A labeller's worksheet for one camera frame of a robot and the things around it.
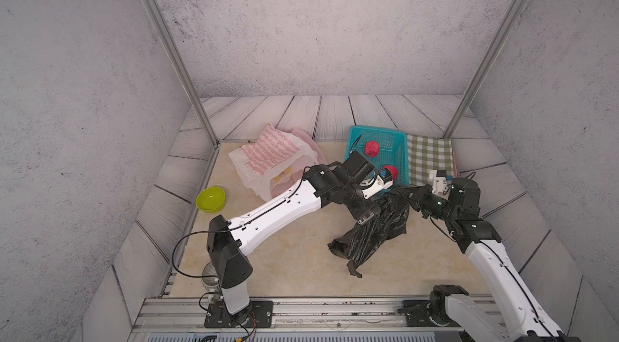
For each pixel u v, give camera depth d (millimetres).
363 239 710
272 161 959
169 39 852
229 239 418
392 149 1149
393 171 1018
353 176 541
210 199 979
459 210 575
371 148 1111
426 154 1147
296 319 726
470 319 538
